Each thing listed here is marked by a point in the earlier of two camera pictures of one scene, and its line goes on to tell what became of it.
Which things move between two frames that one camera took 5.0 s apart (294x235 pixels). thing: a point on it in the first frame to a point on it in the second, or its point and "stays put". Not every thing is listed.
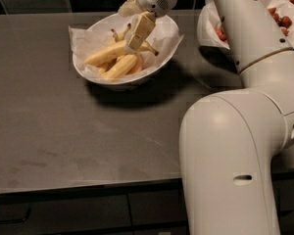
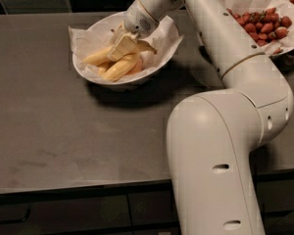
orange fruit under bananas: (137, 67) stays put
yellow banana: (117, 49) stays put
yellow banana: (122, 66) stays put
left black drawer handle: (10, 221) stays put
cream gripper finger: (144, 25) to (125, 45)
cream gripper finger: (130, 7) to (121, 33)
